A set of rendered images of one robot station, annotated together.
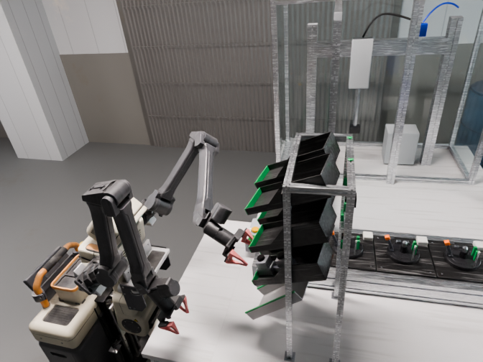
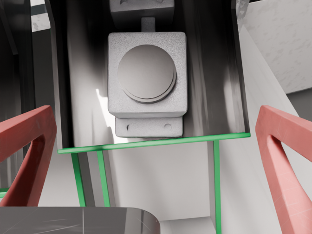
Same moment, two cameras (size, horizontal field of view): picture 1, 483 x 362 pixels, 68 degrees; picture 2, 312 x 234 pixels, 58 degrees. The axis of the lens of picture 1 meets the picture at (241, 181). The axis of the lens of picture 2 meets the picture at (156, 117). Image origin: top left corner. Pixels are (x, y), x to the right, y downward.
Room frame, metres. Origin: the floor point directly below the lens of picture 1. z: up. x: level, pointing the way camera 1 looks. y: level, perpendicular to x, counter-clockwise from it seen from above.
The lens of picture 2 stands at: (0.99, 0.04, 1.38)
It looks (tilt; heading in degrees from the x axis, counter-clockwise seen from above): 60 degrees down; 242
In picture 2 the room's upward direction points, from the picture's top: 4 degrees counter-clockwise
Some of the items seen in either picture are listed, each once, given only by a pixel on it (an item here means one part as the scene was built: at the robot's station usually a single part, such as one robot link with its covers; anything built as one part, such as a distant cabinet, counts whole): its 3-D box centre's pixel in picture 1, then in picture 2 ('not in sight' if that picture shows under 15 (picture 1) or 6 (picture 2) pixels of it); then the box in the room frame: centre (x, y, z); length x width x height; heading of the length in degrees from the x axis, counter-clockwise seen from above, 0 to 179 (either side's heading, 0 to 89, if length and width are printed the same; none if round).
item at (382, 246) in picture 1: (404, 247); not in sight; (1.19, -0.71, 1.01); 0.24 x 0.24 x 0.13; 74
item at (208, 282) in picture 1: (250, 284); not in sight; (1.20, 0.00, 0.84); 0.90 x 0.70 x 0.03; 162
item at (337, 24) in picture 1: (330, 138); not in sight; (1.47, -0.43, 1.46); 0.03 x 0.03 x 1.00; 74
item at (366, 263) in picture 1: (348, 242); not in sight; (1.25, -0.48, 1.01); 0.24 x 0.24 x 0.13; 74
